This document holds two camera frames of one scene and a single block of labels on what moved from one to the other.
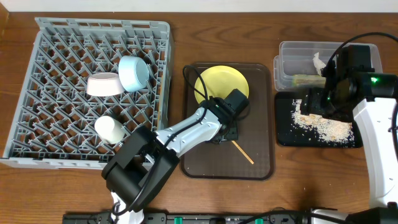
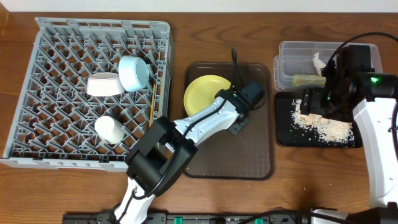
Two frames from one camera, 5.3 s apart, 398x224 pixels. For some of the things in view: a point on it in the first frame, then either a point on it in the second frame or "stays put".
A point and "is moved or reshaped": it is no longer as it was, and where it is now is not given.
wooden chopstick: (242, 150) → (152, 104)
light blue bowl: (134, 73) stays put
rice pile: (328, 130) stays put
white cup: (111, 130) stays put
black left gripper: (230, 133) → (237, 125)
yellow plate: (218, 81) is moved or reshaped
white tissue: (318, 63) stays put
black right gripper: (315, 104) stays put
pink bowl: (104, 84) stays put
